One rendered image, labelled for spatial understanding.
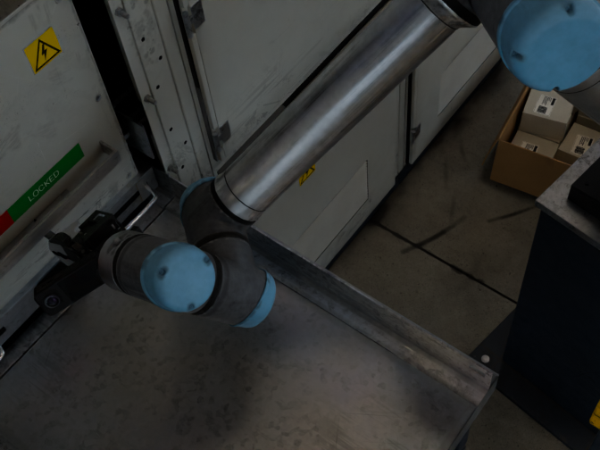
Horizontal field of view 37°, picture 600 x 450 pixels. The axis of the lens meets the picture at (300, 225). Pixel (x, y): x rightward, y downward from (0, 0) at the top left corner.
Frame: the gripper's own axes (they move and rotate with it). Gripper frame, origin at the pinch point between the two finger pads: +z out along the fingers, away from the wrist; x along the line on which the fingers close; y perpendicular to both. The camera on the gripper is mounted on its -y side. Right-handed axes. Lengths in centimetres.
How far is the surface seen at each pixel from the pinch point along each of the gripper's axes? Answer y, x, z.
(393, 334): 26, -39, -34
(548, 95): 145, -86, 21
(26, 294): -6.4, -6.3, 8.4
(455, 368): 26, -44, -45
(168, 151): 28.3, -4.1, 4.0
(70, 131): 14.4, 12.8, -1.2
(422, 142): 114, -79, 44
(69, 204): 6.7, 3.9, -0.7
